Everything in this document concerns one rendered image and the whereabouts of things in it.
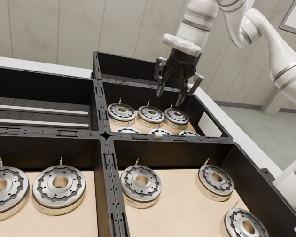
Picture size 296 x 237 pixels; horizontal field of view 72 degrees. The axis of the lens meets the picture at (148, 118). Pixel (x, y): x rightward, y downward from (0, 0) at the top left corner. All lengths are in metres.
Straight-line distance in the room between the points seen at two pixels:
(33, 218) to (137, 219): 0.21
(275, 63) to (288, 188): 0.37
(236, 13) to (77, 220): 0.61
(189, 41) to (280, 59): 0.31
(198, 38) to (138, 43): 1.95
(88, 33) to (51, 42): 0.37
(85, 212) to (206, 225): 0.28
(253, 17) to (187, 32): 0.31
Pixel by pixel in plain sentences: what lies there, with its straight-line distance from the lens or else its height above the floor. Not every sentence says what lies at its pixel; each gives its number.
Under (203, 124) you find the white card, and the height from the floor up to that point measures 0.88.
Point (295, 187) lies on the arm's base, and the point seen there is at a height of 0.89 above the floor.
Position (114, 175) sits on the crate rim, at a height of 0.93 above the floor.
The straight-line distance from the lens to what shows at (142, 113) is 0.75.
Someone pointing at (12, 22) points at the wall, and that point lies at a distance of 2.38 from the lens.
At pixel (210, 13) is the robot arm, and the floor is 1.23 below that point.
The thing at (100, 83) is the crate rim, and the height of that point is 0.93.
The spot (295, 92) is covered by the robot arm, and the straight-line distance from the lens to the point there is 0.71.
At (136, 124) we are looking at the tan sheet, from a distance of 0.73.
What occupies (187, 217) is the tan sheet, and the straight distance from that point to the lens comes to 0.54.
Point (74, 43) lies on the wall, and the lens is 2.36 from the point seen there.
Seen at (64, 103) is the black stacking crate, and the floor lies 0.83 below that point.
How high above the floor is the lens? 1.25
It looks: 32 degrees down
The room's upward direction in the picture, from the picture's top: 19 degrees clockwise
